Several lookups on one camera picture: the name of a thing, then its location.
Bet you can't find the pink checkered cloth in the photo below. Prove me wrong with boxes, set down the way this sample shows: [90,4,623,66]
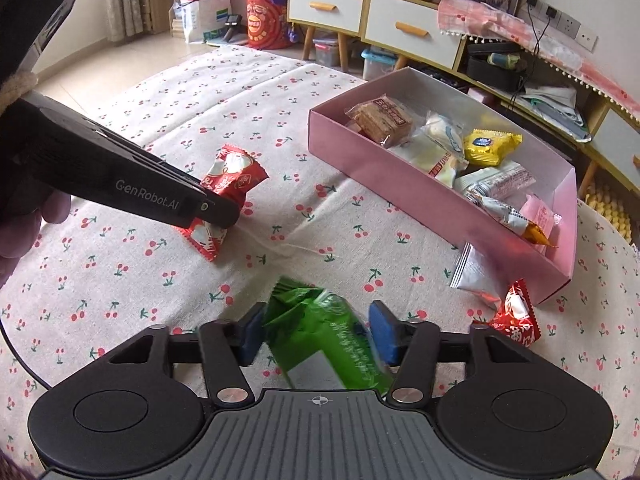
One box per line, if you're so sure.
[437,0,640,113]

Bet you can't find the clear bin blue lid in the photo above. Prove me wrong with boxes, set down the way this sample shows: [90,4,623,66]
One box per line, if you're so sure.
[361,46,402,82]

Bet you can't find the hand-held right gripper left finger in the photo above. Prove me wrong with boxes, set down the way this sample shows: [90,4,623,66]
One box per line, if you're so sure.
[102,301,267,407]

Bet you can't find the small silver packet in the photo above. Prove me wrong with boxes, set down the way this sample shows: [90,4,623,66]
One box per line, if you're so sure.
[448,242,502,305]

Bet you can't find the pink cardboard box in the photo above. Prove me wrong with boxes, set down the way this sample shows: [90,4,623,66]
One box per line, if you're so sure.
[307,66,579,307]

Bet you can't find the white shopping bag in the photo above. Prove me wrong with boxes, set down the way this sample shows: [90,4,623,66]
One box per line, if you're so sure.
[172,0,234,45]

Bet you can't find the red snack packet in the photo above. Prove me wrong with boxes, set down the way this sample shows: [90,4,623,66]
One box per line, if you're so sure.
[174,144,270,263]
[490,280,543,350]

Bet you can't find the black storage box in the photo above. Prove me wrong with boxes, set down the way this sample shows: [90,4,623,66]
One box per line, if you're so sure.
[466,42,527,94]

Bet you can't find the black cable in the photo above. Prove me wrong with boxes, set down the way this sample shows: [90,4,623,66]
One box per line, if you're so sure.
[0,317,53,392]

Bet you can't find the pale yellow red-striped packet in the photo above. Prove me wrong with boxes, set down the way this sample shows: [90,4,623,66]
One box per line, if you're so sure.
[389,139,470,192]

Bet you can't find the yellow chips packet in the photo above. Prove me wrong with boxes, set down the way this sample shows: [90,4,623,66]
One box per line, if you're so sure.
[462,128,524,168]

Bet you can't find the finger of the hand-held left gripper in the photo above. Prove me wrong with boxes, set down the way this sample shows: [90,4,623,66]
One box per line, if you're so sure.
[179,189,242,230]

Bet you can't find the silver barcode snack packet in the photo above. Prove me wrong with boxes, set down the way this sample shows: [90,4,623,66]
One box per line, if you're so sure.
[452,160,537,202]

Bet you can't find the red round bag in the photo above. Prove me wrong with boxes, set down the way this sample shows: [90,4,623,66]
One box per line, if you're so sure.
[244,0,289,51]

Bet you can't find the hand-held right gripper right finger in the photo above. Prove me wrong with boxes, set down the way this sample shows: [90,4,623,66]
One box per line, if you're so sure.
[368,301,538,407]

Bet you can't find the wooden cabinet white drawers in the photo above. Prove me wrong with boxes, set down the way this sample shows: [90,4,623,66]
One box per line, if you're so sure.
[287,0,640,198]

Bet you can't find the brown wafer packet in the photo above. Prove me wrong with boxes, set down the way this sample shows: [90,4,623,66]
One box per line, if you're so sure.
[346,95,415,148]

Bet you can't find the stack of papers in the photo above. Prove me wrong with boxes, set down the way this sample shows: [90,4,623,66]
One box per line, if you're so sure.
[520,82,589,137]

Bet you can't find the white wall sockets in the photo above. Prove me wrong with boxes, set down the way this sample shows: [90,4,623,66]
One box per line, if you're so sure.
[525,0,599,54]

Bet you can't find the person's left hand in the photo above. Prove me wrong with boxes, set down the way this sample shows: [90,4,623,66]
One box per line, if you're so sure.
[0,193,72,289]

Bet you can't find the clear storage bin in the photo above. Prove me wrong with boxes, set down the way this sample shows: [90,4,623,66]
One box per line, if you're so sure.
[312,35,344,66]

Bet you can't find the green snack packet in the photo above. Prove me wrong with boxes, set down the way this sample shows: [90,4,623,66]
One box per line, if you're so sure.
[262,276,397,394]

